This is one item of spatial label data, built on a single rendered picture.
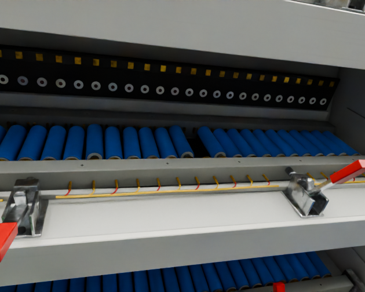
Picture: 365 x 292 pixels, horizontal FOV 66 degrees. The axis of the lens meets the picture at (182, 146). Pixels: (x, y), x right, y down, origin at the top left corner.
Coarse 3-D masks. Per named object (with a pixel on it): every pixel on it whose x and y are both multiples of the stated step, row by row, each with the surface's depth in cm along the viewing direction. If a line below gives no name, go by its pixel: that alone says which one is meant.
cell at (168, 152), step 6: (156, 132) 36; (162, 132) 35; (156, 138) 35; (162, 138) 34; (168, 138) 34; (162, 144) 33; (168, 144) 33; (162, 150) 32; (168, 150) 32; (174, 150) 32; (162, 156) 32; (168, 156) 31; (174, 156) 31
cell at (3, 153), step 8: (16, 128) 31; (24, 128) 31; (8, 136) 29; (16, 136) 29; (24, 136) 31; (8, 144) 28; (16, 144) 29; (0, 152) 27; (8, 152) 27; (16, 152) 28; (8, 160) 26
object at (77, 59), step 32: (0, 64) 32; (32, 64) 32; (64, 64) 33; (96, 64) 34; (128, 64) 35; (160, 64) 36; (192, 64) 37; (96, 96) 36; (128, 96) 37; (160, 96) 38; (192, 96) 39; (224, 96) 41; (288, 96) 43; (320, 96) 45
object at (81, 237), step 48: (0, 96) 33; (48, 96) 34; (240, 192) 30; (336, 192) 33; (48, 240) 22; (96, 240) 22; (144, 240) 24; (192, 240) 25; (240, 240) 27; (288, 240) 29; (336, 240) 31
